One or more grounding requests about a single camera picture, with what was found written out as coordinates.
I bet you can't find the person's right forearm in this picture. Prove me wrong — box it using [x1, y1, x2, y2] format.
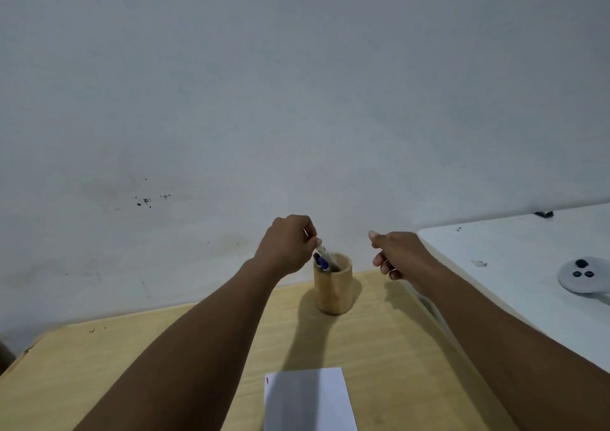
[409, 263, 610, 431]

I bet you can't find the white cabinet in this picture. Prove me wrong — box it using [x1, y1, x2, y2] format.
[417, 203, 610, 374]

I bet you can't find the wooden pen holder cup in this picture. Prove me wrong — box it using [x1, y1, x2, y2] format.
[313, 252, 354, 316]

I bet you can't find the person's left forearm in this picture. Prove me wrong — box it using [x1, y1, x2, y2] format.
[74, 259, 282, 431]

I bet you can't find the person's left hand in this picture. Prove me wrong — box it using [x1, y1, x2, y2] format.
[252, 214, 323, 277]

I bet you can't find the white paper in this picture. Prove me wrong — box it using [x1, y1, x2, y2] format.
[263, 367, 358, 431]

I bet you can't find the red marker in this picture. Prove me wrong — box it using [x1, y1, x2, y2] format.
[303, 228, 340, 273]

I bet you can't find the person's right hand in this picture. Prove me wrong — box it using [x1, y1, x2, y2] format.
[368, 229, 442, 286]

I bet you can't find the white game controller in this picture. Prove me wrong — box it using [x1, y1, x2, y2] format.
[557, 257, 610, 296]

